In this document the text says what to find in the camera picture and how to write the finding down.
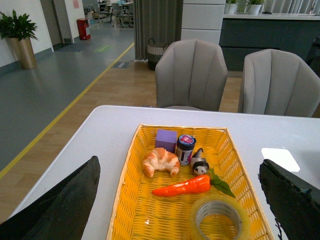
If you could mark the grey chair left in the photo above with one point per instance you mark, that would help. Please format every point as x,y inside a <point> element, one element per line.
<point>191,74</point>

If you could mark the orange toy carrot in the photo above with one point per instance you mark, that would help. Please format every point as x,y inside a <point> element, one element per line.
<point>195,185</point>

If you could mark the grey chair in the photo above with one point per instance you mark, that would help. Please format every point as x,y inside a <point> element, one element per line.
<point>191,74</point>
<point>279,83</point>

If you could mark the white potted plant counter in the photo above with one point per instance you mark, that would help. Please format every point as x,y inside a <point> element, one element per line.
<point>254,6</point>

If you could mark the white potted plant left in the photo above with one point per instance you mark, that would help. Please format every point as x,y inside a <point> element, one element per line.
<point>230,7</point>

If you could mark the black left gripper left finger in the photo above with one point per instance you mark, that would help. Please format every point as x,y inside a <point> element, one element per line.
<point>62,212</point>

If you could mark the dark counter cabinet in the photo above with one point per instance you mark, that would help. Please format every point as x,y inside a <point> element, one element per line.
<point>244,35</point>

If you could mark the toy croissant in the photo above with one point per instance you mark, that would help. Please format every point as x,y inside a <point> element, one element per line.
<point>159,159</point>

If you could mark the small jam jar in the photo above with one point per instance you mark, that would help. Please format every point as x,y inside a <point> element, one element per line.
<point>184,147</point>

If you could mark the grey chair right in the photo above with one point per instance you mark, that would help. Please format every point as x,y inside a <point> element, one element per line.
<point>279,83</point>

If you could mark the clear packing tape roll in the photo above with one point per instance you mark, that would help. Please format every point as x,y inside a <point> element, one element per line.
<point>218,217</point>

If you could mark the potted plant gold vase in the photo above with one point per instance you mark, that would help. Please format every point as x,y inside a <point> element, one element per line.
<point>19,30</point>

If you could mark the woven laundry basket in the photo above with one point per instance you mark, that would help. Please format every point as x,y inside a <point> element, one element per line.
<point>154,52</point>

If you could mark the purple foam block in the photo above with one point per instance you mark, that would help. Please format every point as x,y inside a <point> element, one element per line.
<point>166,139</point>

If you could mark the office chair far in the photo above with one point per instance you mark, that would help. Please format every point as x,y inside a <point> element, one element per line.
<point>123,15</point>

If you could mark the panda figurine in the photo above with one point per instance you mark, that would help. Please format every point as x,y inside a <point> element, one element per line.
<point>199,164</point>

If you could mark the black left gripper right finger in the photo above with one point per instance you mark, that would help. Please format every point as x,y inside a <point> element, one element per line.
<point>294,202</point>

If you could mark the yellow woven basket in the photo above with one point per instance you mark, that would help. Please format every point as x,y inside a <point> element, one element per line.
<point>139,215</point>

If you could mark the red cabinet box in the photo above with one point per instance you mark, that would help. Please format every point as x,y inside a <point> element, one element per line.
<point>83,28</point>

